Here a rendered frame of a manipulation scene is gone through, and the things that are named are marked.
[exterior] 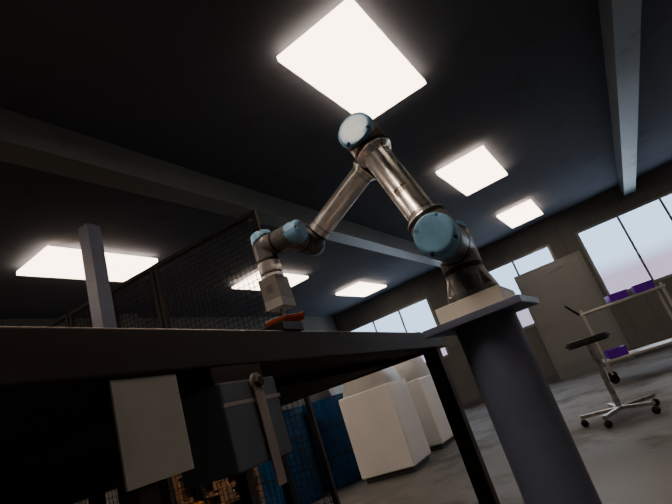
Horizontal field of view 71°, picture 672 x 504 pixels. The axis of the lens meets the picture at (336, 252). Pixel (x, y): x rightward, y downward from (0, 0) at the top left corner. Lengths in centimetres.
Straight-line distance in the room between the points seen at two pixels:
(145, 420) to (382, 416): 449
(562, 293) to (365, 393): 606
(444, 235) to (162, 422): 83
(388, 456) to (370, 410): 46
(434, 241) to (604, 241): 916
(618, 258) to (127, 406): 996
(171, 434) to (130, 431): 6
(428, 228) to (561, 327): 910
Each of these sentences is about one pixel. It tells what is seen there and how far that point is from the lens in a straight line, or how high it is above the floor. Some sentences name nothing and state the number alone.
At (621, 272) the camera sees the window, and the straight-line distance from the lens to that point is 1026.
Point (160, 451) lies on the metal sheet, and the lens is 63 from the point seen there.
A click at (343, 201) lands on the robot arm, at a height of 137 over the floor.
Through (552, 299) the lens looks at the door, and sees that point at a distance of 1029.
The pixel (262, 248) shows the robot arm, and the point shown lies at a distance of 154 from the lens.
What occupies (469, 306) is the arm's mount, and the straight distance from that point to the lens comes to 129.
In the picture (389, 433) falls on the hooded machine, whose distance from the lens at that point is 504.
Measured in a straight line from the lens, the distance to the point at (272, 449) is 74.
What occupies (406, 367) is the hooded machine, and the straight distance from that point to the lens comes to 603.
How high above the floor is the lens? 74
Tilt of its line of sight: 18 degrees up
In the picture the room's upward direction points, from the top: 19 degrees counter-clockwise
